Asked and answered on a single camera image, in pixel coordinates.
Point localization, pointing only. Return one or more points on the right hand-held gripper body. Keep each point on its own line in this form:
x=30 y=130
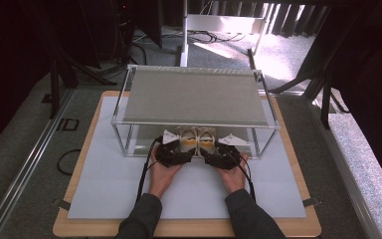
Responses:
x=227 y=157

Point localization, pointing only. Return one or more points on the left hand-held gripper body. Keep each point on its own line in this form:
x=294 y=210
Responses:
x=170 y=154

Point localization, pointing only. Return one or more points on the beige grey sneaker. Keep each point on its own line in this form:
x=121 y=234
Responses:
x=187 y=137
x=206 y=137

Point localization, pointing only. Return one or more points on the metal two-tier shoe rack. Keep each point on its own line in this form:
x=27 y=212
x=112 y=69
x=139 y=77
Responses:
x=195 y=98

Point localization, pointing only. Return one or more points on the person's right hand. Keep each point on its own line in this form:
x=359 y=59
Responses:
x=233 y=179

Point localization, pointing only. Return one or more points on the person's left hand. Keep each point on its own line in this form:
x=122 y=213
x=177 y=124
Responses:
x=162 y=179

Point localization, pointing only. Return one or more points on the white table mat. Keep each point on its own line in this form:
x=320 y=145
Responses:
x=112 y=186

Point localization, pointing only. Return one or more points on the wooden table board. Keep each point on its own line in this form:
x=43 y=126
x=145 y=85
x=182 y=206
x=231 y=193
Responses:
x=89 y=229

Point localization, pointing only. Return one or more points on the black tripod stand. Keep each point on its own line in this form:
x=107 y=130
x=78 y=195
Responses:
x=326 y=99
x=53 y=86

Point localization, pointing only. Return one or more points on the white metal stand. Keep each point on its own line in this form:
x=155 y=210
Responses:
x=185 y=33

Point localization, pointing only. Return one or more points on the dark curtain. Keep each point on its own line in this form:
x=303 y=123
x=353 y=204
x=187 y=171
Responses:
x=6 y=66

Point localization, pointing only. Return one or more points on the black floor socket frame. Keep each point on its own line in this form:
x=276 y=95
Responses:
x=59 y=124

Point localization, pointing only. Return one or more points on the metal floor rail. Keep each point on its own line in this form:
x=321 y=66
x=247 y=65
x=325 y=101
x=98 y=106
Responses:
x=30 y=161
x=344 y=172

